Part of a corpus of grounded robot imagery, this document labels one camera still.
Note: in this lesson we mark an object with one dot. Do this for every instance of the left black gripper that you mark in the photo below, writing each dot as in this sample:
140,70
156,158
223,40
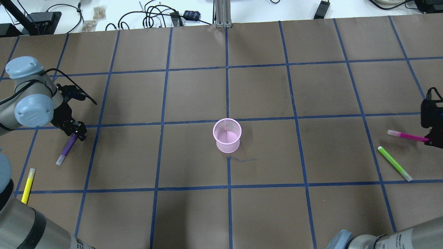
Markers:
65,114

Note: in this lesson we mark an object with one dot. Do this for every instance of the green pen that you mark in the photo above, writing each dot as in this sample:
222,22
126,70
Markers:
395,164

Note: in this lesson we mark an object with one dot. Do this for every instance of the purple pen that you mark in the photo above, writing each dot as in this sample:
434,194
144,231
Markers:
66,149

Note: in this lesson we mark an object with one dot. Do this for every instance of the pink pen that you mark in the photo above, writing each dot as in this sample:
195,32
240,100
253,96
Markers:
407,136

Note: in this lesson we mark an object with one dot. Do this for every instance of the pink mesh cup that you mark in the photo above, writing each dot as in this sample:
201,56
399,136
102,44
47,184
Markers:
227,133

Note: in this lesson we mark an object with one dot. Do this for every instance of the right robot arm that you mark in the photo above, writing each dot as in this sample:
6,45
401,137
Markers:
427,235

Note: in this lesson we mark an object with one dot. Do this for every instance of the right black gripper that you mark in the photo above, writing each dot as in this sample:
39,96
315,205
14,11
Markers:
431,115

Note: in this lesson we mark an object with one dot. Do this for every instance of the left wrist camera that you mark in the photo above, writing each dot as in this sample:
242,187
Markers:
74,92

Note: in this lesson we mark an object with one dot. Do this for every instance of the yellow pen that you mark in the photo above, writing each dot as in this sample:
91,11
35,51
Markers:
28,186

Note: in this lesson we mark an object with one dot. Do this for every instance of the aluminium frame post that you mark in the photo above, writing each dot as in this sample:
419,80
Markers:
222,13

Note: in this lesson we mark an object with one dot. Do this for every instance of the small blue device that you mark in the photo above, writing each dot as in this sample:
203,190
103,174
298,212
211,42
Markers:
191,15

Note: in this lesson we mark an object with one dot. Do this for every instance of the black power adapter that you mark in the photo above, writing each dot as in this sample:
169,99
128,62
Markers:
322,9

